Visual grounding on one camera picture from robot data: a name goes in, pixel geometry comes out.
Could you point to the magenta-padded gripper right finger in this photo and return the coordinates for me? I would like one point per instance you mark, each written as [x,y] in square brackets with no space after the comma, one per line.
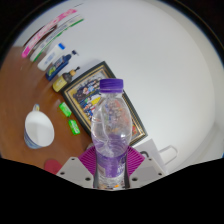
[147,170]

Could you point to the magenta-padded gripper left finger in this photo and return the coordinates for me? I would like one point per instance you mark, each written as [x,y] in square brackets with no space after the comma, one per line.
[75,171]

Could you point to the clear purple-capped water bottle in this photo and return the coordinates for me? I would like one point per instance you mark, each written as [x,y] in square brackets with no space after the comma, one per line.
[111,130]

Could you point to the flat round red coaster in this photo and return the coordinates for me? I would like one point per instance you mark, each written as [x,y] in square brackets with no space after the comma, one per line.
[52,166]

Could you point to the blue patterned white cup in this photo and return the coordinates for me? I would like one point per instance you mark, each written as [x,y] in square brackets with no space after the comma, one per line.
[39,130]

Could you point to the framed group photo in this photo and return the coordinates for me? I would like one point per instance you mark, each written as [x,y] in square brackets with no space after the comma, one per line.
[85,91]

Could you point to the amber pump bottle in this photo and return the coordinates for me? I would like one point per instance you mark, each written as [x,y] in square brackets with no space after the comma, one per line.
[61,83]

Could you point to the dark blue pump bottle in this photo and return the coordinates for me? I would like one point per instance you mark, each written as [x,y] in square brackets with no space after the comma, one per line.
[58,66]

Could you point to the white blue-capped lotion bottle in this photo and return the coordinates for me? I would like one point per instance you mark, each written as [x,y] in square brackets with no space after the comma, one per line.
[50,57]

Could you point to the tall green white box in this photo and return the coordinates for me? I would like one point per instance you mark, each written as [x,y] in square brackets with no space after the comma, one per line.
[55,38]

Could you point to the tall pink box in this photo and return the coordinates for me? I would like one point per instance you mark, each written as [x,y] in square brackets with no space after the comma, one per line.
[46,30]

